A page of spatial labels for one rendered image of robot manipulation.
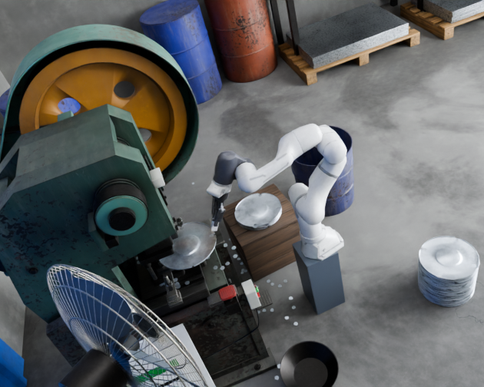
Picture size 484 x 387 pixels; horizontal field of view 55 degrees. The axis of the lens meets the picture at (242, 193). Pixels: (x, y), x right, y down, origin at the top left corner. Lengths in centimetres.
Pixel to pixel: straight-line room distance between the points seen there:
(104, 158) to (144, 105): 60
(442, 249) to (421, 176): 90
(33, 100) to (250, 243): 139
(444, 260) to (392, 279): 36
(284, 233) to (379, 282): 62
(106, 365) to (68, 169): 71
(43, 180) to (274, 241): 153
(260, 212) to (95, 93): 123
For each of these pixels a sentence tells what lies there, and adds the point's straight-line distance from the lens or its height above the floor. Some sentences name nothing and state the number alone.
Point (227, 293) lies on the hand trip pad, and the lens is 201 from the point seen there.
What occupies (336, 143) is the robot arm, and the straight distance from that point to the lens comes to 201.
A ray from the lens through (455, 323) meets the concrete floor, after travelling 276.
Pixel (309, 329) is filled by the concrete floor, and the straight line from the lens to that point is 274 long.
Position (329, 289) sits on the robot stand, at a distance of 264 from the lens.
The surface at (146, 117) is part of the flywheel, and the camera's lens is 222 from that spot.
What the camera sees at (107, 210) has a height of 138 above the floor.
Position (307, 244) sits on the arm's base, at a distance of 238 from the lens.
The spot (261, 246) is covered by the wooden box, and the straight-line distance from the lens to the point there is 278.
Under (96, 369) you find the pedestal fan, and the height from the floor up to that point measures 137.
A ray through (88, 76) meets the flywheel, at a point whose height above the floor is 156.
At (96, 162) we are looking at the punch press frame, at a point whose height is 150.
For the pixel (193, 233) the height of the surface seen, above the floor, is 78.
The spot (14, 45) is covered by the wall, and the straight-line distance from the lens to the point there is 523.
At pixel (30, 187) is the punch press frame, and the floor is 150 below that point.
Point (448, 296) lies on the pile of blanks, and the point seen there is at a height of 8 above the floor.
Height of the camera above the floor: 234
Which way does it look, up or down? 41 degrees down
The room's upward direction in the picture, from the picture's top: 18 degrees counter-clockwise
